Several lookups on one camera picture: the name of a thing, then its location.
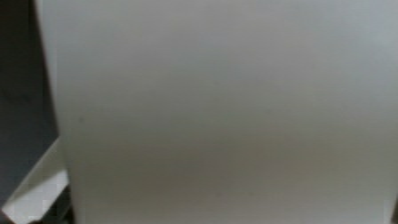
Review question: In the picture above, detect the white cabinet top block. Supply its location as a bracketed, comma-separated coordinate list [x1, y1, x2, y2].
[36, 0, 398, 224]

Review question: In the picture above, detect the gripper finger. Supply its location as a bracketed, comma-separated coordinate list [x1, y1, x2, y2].
[0, 142, 70, 224]

